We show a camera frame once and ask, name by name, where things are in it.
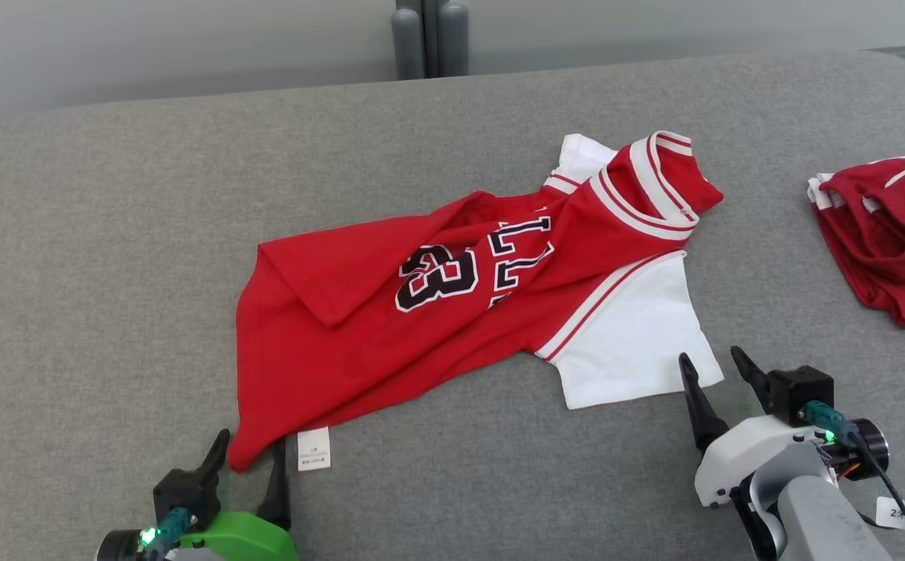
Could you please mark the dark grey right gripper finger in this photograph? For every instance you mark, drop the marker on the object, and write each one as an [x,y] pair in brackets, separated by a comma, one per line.
[752,374]
[700,405]

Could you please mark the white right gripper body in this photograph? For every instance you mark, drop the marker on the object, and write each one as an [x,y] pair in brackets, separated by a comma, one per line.
[748,456]

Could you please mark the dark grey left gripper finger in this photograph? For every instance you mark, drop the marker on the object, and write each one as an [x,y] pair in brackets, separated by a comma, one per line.
[215,456]
[277,491]

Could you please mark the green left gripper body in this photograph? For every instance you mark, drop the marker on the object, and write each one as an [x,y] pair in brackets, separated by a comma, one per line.
[242,541]

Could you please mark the red jersey number 23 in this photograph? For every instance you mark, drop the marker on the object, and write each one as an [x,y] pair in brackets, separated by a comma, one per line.
[359,343]

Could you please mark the red shorts white stripe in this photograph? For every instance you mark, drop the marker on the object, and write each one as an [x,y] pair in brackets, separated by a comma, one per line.
[896,249]

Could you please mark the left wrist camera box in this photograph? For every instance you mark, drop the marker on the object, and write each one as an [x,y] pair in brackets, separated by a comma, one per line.
[184,495]

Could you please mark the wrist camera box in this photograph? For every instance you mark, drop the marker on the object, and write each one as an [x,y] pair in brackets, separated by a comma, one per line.
[184,495]
[803,389]

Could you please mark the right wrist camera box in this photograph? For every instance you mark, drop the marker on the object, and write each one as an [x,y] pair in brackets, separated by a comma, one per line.
[803,389]

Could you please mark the grey cylindrical post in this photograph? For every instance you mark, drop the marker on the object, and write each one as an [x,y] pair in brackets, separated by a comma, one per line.
[408,47]
[453,39]

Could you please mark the grey metal door frame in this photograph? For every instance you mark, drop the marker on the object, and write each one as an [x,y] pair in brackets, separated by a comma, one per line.
[430,39]

